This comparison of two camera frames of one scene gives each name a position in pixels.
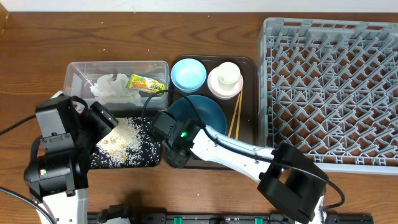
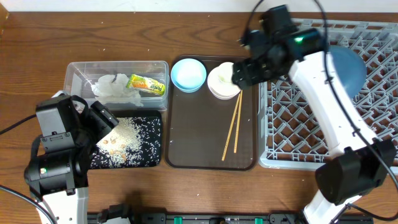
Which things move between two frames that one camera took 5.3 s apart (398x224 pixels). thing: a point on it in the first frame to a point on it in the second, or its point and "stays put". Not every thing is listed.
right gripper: [171, 158] to [244, 70]
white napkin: [107, 91] stays put
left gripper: [101, 119] stays put
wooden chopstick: [239, 115] stays put
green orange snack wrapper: [140, 83] stays put
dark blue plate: [211, 113] to [350, 68]
